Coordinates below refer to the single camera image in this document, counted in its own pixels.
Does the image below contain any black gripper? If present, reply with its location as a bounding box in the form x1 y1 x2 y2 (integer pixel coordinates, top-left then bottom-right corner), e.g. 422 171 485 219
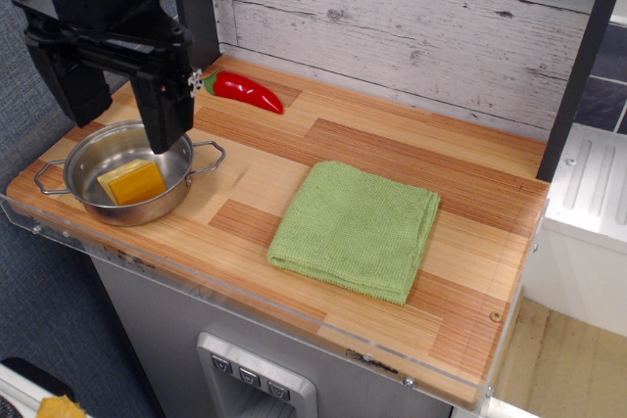
12 0 196 154

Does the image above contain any green cloth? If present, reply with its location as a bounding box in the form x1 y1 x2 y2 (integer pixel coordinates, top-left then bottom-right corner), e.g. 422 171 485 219
266 162 440 305

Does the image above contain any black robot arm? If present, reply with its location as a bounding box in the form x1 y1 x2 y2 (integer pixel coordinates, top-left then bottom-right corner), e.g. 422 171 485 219
12 0 199 154

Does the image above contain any stainless steel pot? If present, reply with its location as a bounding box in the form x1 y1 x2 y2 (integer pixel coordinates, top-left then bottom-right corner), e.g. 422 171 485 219
34 119 226 227

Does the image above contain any yellow orange block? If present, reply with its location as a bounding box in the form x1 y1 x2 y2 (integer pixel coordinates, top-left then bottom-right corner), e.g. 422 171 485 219
97 160 167 206

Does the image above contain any red toy chili pepper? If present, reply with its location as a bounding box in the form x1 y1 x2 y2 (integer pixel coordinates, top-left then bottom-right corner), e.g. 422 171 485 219
202 70 284 115

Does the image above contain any clear acrylic table guard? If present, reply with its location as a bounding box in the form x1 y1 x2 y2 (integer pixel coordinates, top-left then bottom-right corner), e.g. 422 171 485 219
2 198 522 417

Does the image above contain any grey toy fridge cabinet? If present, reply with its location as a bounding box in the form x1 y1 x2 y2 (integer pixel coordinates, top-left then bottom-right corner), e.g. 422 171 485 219
93 255 453 417

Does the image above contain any yellow object at corner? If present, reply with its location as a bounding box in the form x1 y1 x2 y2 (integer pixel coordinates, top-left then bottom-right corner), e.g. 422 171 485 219
35 395 88 418

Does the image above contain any white toy sink unit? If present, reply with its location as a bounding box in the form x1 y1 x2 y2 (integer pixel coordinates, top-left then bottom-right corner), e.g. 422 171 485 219
522 124 626 335

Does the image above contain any dark grey left post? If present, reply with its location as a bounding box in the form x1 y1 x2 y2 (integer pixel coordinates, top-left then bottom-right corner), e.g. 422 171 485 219
175 0 220 70

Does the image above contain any dark grey post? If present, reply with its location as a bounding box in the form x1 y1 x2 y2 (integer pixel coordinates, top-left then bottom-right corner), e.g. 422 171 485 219
175 0 220 70
536 0 617 182

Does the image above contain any dark grey right post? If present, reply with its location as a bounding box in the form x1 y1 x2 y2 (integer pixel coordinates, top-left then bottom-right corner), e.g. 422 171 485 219
536 0 617 182

